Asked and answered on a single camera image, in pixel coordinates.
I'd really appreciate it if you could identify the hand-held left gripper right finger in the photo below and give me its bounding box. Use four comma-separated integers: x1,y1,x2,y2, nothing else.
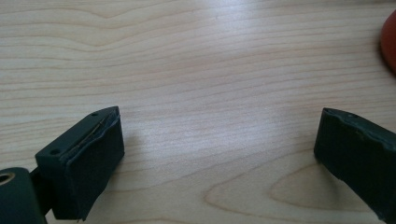
313,107,396,224

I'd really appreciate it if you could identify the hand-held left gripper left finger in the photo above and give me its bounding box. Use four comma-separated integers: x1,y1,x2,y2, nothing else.
35,105,126,222

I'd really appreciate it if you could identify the orange round object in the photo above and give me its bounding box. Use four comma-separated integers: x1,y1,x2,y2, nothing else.
379,8,396,77

